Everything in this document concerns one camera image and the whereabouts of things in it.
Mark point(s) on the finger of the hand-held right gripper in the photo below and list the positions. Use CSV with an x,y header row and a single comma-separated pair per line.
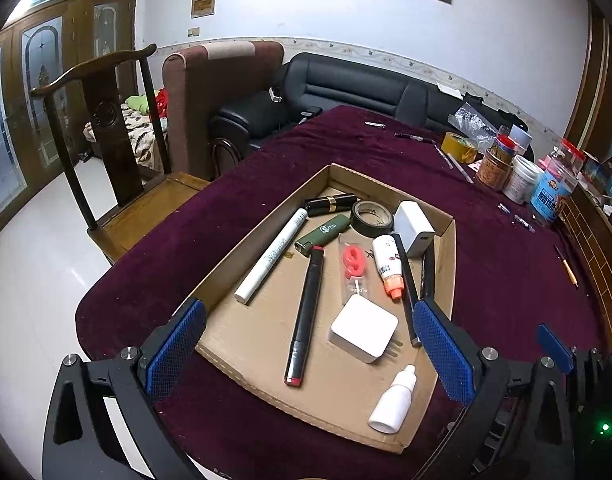
x,y
556,347

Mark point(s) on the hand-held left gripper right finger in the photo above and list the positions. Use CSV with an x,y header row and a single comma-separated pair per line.
x,y
443,355

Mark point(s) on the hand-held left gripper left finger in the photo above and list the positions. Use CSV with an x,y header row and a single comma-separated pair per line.
x,y
175,350

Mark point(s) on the black marker with white ends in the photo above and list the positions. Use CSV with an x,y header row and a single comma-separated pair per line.
x,y
408,290

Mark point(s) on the white dropper bottle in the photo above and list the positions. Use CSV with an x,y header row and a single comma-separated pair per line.
x,y
391,407

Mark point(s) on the shallow cardboard box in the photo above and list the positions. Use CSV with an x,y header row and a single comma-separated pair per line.
x,y
256,340

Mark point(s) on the white plug adapter with prongs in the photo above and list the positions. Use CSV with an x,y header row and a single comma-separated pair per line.
x,y
361,330

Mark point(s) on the white bottle with orange cap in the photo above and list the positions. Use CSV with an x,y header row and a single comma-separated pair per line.
x,y
386,257

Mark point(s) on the red hook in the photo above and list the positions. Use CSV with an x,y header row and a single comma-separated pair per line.
x,y
355,260

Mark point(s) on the white charger block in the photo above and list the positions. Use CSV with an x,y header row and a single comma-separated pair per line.
x,y
411,225

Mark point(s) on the black marker with red cap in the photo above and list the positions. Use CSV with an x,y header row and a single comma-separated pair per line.
x,y
306,310

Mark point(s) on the white marker pen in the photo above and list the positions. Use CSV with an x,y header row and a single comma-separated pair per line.
x,y
273,255

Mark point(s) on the black tape roll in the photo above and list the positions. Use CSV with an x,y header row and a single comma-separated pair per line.
x,y
357,225

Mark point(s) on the green lighter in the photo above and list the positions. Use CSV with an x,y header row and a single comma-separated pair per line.
x,y
323,232

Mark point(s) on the black lipstick with gold band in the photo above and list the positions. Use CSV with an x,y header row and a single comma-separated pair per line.
x,y
328,205

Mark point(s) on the yellow and black pencil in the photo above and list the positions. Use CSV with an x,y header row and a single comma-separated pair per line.
x,y
566,266

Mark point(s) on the maroon velvet tablecloth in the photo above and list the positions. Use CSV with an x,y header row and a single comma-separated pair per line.
x,y
496,270

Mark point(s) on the wooden side cabinet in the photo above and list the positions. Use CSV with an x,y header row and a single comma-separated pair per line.
x,y
591,250

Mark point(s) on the black and white marker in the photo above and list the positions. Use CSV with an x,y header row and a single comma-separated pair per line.
x,y
524,222

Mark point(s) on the small blue cartridge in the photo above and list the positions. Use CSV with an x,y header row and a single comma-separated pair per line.
x,y
504,208

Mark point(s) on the large clear jar blue label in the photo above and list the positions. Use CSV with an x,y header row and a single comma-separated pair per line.
x,y
548,197

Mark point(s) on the white plastic jar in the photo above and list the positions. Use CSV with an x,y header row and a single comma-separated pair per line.
x,y
521,180

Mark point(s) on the colourful carton box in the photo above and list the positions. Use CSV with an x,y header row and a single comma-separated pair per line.
x,y
603,171

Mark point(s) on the white stick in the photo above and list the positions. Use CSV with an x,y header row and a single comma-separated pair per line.
x,y
461,169

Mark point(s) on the brown jar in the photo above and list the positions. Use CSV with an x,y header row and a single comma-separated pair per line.
x,y
492,170

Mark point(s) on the clear jar with red lid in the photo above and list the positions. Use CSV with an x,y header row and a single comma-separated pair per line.
x,y
571,155

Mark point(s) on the short white pen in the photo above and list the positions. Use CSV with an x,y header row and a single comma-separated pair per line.
x,y
442,155

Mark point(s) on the yellow tape roll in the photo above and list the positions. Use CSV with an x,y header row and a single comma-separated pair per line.
x,y
458,147

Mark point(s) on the jar with red blue lid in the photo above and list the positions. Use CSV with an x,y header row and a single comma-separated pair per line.
x,y
503,145

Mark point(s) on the patterned blanket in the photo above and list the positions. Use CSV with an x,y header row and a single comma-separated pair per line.
x,y
140,140

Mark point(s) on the dark wooden chair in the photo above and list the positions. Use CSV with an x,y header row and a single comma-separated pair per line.
x,y
110,125

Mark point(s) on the clear plastic bag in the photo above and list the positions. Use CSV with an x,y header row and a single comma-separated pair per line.
x,y
473,120

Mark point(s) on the small silver clip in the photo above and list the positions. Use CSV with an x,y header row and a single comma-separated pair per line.
x,y
374,124

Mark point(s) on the brown armchair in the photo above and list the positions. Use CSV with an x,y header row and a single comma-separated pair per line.
x,y
200,110

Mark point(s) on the red bag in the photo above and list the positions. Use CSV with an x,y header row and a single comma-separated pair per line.
x,y
160,102

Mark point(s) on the green plush toy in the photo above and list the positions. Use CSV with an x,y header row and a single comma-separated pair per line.
x,y
137,103

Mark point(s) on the white paper sheet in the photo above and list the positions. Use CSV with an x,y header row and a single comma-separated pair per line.
x,y
448,90

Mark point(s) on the small white gadget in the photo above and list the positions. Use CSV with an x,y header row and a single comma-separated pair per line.
x,y
275,95

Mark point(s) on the black leather sofa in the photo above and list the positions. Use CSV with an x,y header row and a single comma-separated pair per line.
x,y
346,80

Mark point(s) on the wooden wardrobe with glass doors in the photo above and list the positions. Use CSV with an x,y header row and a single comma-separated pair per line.
x,y
78,60

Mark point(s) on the wall outlet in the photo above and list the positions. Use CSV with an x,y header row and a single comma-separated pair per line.
x,y
193,31

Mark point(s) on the small wall plaque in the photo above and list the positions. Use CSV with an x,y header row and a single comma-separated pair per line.
x,y
203,2

